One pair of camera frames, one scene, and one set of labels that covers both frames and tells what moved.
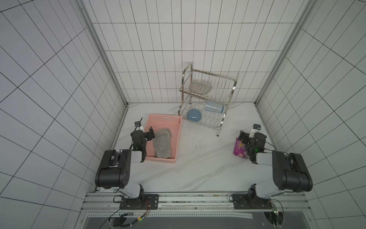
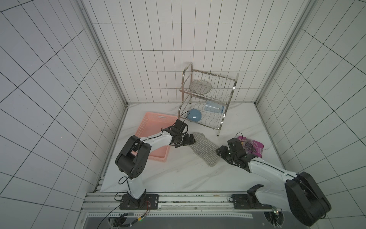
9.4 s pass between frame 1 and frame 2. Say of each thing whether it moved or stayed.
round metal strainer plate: stayed
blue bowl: stayed
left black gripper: moved
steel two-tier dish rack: stayed
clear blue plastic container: stayed
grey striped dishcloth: moved
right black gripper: moved
